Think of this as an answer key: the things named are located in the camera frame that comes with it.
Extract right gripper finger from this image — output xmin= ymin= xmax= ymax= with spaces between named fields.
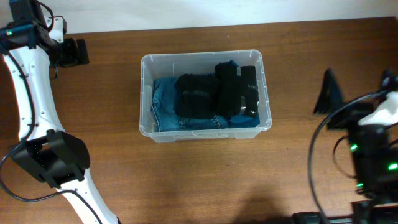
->
xmin=380 ymin=69 xmax=397 ymax=93
xmin=313 ymin=68 xmax=344 ymax=114

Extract teal blue shirt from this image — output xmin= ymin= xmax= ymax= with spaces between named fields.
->
xmin=217 ymin=59 xmax=261 ymax=129

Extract black garment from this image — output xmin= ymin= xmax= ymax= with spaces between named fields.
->
xmin=214 ymin=62 xmax=260 ymax=121

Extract dark blue jeans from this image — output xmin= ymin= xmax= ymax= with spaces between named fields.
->
xmin=151 ymin=77 xmax=229 ymax=132

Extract dark navy garment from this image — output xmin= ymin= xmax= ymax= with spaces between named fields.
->
xmin=175 ymin=74 xmax=220 ymax=119

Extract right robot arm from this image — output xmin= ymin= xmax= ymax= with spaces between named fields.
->
xmin=292 ymin=68 xmax=397 ymax=224

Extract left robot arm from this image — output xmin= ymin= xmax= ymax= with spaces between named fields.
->
xmin=1 ymin=0 xmax=119 ymax=223

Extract clear plastic storage bin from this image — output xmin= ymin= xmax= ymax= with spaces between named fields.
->
xmin=139 ymin=49 xmax=272 ymax=143

